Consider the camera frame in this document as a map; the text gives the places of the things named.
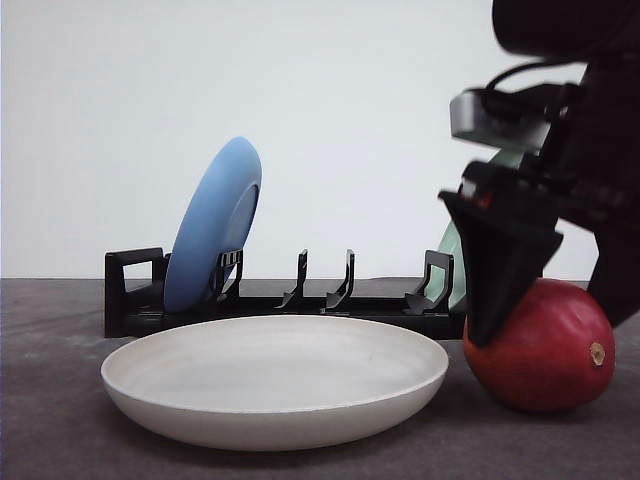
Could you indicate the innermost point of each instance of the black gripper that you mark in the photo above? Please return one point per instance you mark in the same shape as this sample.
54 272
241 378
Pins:
588 177

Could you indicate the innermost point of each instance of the white plate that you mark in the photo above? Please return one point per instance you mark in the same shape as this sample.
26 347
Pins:
274 383

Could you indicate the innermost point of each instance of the light green plate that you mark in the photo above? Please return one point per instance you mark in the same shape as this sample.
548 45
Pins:
454 242

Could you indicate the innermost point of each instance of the blue plate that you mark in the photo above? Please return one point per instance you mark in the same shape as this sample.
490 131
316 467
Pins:
217 220

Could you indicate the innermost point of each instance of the black dish rack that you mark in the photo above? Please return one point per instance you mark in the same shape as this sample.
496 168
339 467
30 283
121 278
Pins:
136 287

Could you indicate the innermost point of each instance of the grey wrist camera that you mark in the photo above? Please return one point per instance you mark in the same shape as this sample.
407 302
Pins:
517 119

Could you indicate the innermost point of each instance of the black camera cable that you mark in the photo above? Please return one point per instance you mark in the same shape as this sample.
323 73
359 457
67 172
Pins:
508 70

